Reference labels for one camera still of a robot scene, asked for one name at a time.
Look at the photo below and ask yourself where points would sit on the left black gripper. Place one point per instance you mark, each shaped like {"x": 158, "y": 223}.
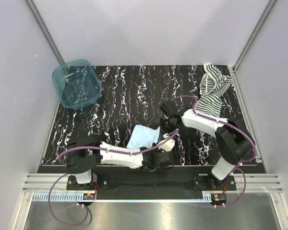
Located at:
{"x": 159, "y": 150}

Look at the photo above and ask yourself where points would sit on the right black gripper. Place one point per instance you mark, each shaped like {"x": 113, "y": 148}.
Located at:
{"x": 163, "y": 120}

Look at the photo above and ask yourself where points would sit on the light blue towel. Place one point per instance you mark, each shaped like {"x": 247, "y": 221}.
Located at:
{"x": 143, "y": 136}

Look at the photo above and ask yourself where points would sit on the black white striped towel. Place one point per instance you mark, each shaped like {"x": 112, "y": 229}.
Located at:
{"x": 213, "y": 86}

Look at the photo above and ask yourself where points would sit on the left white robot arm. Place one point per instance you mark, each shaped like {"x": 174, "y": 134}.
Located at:
{"x": 84, "y": 154}

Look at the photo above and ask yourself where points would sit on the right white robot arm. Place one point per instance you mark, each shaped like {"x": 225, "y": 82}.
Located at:
{"x": 235, "y": 144}

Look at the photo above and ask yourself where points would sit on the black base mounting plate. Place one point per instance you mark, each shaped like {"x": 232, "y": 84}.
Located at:
{"x": 198, "y": 178}

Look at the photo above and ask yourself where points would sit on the teal transparent plastic bin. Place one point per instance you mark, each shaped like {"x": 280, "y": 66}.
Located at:
{"x": 76, "y": 84}

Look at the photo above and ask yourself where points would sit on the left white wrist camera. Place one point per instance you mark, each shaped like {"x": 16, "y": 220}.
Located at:
{"x": 166, "y": 144}

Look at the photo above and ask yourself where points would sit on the white slotted cable duct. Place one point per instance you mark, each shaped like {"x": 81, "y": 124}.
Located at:
{"x": 196, "y": 197}

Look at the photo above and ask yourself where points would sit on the right aluminium frame post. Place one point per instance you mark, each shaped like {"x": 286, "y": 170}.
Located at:
{"x": 259, "y": 25}

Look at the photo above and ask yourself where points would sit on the aluminium frame post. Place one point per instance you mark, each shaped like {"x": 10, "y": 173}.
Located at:
{"x": 44, "y": 30}
{"x": 259, "y": 25}

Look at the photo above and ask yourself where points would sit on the left aluminium frame post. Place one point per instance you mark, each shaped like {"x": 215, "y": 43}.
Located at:
{"x": 44, "y": 30}

